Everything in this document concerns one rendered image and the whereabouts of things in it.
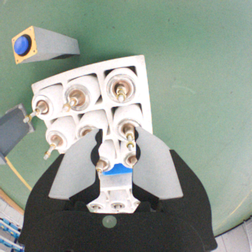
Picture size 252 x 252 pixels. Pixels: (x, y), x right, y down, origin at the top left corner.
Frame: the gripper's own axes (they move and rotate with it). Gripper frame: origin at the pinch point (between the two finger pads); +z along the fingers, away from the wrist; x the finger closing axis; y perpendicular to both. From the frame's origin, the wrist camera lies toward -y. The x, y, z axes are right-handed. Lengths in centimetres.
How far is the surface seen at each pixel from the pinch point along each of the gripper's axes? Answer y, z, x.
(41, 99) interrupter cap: 0.9, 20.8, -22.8
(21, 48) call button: -13.1, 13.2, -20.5
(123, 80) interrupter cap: -1.5, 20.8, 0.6
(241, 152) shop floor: 55, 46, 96
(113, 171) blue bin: 46, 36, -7
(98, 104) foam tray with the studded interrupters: 6.6, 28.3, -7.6
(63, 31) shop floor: -24, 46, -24
